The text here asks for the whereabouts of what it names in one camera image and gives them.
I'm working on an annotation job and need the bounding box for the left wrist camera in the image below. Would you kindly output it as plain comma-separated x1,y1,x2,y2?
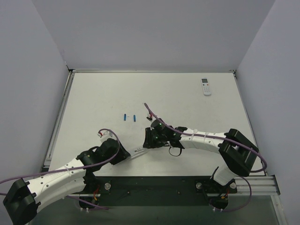
97,131,113,143

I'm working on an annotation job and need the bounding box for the small white remote control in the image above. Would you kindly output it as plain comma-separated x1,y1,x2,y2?
201,78,211,96

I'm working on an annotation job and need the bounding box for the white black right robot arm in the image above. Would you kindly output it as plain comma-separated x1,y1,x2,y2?
143,120,259,186

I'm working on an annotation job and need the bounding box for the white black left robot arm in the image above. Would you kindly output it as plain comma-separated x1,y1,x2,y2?
3,138,131,225

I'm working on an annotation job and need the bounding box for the purple camera cable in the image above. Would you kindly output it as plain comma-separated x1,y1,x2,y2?
0,127,121,196
143,102,268,173

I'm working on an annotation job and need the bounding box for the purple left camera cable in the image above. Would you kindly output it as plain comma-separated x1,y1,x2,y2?
0,127,121,196

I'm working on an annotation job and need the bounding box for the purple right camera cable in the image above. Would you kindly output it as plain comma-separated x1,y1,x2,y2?
143,102,268,173

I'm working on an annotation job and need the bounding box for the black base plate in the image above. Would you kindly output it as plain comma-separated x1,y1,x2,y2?
79,176,237,207

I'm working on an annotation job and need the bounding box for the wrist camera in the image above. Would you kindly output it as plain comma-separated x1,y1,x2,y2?
146,113,154,121
97,131,113,143

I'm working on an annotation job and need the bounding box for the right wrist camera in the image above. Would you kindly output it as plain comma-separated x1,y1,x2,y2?
146,113,154,121

